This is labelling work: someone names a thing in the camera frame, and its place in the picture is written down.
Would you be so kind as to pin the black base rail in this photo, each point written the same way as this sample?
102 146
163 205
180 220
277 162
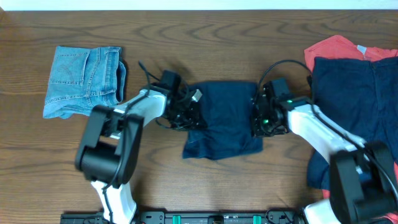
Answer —
272 216

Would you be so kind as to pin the folded light blue jeans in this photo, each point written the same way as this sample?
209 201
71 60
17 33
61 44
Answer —
82 78

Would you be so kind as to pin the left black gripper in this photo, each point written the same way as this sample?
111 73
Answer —
193 115

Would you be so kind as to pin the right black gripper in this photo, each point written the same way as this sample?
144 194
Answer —
257 116

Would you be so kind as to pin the navy blue shorts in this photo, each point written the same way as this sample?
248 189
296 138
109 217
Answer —
226 108

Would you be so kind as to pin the navy shorts in pile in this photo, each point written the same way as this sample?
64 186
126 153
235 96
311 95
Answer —
360 96

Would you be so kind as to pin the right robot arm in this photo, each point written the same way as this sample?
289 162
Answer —
363 183

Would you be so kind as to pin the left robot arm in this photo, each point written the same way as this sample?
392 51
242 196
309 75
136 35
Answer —
109 148

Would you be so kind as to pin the red t-shirt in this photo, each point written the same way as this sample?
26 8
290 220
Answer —
338 47

